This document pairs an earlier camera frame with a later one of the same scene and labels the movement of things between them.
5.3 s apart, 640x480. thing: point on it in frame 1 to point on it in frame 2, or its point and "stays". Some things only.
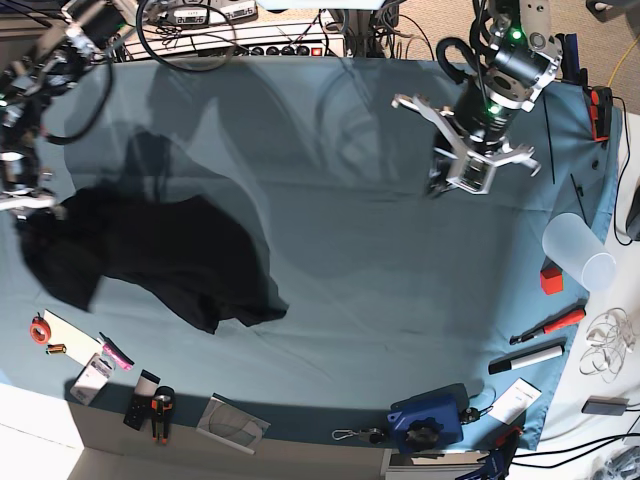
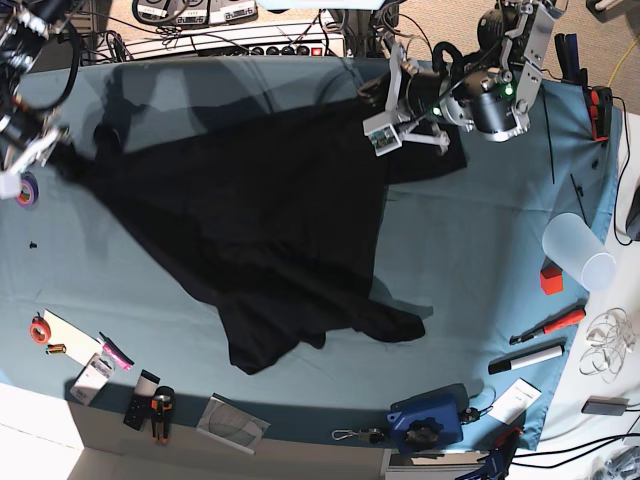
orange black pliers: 161,403 stays
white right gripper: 470,170 to 388,131
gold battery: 56,348 stays
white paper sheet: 78,344 stays
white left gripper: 29,201 to 10,180
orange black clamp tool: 601,108 stays
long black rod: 549,138 stays
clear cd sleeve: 233,424 stays
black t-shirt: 201,258 to 274,211
